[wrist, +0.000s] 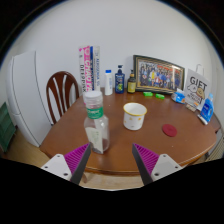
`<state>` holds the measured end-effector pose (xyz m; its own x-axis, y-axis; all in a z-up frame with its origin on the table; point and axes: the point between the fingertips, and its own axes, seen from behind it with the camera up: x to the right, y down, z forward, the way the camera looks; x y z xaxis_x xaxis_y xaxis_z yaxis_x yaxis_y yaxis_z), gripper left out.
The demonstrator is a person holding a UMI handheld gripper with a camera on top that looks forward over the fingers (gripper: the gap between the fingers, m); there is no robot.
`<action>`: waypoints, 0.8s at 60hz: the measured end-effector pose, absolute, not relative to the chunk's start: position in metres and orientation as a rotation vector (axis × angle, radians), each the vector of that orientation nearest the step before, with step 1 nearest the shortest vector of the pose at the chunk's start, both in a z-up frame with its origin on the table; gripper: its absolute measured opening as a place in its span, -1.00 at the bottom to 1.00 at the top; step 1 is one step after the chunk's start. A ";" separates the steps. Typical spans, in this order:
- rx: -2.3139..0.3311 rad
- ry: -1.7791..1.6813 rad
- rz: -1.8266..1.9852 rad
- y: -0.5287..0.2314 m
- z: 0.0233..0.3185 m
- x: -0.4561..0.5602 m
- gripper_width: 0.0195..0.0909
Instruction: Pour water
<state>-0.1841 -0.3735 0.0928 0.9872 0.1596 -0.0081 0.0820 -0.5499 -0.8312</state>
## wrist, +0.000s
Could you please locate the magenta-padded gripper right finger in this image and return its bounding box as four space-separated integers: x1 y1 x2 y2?
131 142 184 186

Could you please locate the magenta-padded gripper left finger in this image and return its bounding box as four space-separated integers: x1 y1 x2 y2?
40 142 93 186

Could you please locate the clear green-label drink bottle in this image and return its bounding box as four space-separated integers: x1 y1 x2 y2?
82 90 111 155

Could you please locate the flat round red coaster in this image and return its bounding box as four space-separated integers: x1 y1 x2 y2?
161 123 178 138

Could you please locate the white yellow-rimmed enamel cup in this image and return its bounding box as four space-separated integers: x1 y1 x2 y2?
122 102 148 131

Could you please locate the white radiator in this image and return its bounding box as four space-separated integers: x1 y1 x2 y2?
204 131 224 163

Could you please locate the small white remote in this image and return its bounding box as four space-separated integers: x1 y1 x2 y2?
197 113 208 126

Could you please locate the small snack packet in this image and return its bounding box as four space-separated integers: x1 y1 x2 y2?
185 103 198 113

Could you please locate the green plastic crate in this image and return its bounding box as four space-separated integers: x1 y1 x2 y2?
0 101 16 153

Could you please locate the blue tissue pack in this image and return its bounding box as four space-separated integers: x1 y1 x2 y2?
170 89 186 104

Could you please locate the blue detergent bottle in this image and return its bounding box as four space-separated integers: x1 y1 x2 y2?
199 93 215 125

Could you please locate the dark wooden chair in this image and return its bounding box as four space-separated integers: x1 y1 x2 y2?
45 70 81 125

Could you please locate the white refrigerator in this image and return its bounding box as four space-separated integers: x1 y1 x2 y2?
5 50 53 148

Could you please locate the white paper gift bag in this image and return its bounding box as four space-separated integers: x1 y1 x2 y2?
183 63 212 111

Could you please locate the dark yellow-label pump bottle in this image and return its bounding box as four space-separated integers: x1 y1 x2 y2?
126 69 137 94

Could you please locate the framed group photo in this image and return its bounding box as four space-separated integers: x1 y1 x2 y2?
132 54 186 94

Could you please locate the dark blue pump bottle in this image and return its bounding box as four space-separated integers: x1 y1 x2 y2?
114 64 126 95

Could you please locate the white blue-capped small bottle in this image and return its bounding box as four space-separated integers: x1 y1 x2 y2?
104 69 114 96

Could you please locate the tall pink printed box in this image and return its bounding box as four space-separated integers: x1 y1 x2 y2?
78 45 94 96

